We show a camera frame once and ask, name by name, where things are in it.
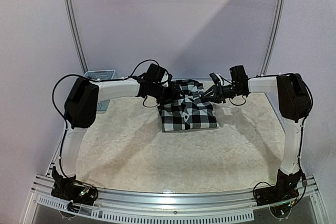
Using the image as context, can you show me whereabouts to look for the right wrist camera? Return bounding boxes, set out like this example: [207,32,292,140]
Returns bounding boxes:
[209,72,225,86]

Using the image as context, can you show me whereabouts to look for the left aluminium wall post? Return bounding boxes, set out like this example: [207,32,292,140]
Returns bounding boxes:
[64,0,88,73]

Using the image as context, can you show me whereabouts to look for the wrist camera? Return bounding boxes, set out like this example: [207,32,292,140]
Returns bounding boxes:
[209,72,225,86]
[161,73,172,88]

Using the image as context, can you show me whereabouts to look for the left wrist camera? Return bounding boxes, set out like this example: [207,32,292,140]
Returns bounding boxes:
[161,73,172,88]

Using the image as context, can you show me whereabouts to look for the light blue plastic basket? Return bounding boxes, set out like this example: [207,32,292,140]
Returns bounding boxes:
[83,69,116,113]

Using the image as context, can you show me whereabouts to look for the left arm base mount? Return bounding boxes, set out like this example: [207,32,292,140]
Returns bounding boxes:
[51,167,99,213]

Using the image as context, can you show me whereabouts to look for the front aluminium rail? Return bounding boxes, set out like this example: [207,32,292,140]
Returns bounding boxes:
[22,175,329,223]

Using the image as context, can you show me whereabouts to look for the right aluminium wall post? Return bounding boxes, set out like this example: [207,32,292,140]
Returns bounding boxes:
[260,0,285,75]

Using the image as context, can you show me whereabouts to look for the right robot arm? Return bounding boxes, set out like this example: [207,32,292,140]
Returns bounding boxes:
[202,65,313,201]

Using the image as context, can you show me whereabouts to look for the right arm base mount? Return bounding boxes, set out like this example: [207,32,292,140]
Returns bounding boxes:
[252,179,308,208]

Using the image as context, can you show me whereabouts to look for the black white checked shirt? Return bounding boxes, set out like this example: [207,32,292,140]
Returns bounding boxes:
[158,79,218,132]

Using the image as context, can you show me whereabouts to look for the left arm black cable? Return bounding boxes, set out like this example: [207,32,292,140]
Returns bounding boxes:
[51,59,163,127]

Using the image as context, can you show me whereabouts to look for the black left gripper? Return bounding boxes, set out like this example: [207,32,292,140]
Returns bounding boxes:
[151,83,185,105]

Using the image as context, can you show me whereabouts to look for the aluminium wall post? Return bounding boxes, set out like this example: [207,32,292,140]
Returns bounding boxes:
[260,0,285,75]
[64,0,88,73]

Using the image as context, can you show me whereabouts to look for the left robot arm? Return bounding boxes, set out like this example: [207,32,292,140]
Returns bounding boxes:
[51,63,182,200]

